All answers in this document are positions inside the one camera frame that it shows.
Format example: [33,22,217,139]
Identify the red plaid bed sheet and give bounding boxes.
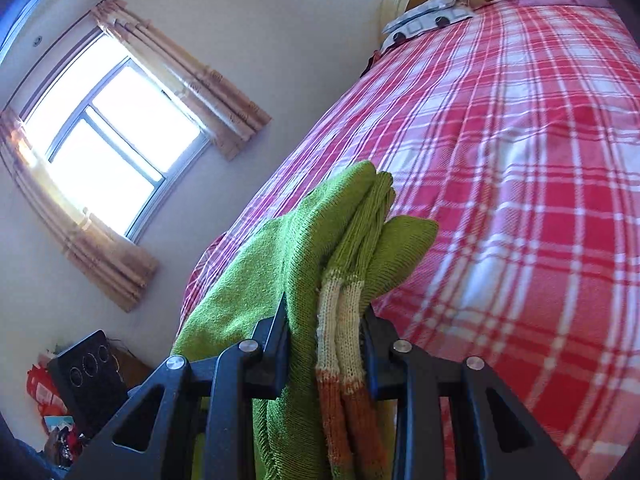
[181,0,639,479]

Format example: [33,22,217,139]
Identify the white patterned pillow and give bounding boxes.
[380,0,475,54]

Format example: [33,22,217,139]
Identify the beige curtain right of window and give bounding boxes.
[91,0,271,160]

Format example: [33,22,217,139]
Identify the black device with circles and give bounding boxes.
[47,330,128,439]

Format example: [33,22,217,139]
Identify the beige curtain of window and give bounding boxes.
[91,0,271,160]
[1,107,158,312]

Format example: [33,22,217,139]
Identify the red items on floor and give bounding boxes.
[26,353,82,469]

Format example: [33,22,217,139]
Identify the beige curtain left of window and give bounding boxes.
[1,107,158,312]

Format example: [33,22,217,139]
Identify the green knitted sweater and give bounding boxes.
[172,162,438,479]

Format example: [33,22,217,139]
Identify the side window with frame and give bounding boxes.
[8,26,208,242]

